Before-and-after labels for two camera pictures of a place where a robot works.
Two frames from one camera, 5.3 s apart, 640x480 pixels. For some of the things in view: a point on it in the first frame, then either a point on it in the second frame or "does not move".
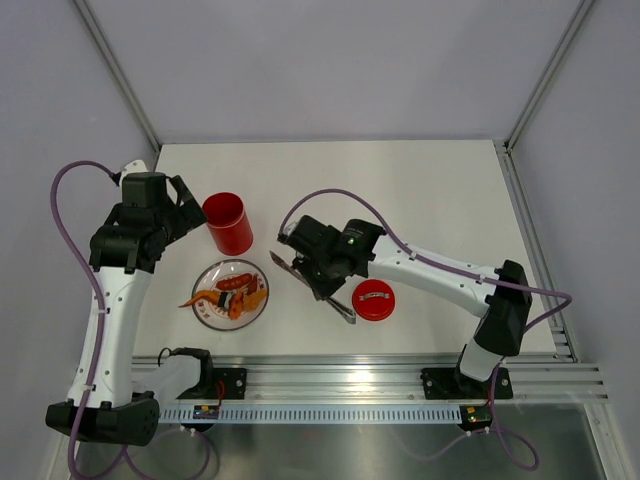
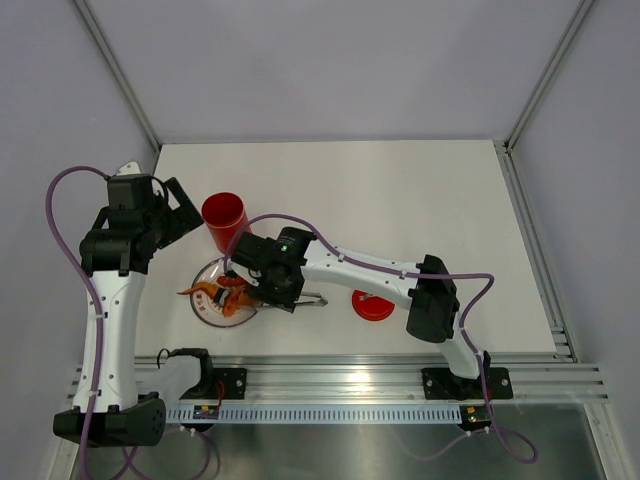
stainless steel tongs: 346,313 to 320,301
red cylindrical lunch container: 228,223 does not move
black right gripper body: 321,262 to 272,292
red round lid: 373,299 does not move
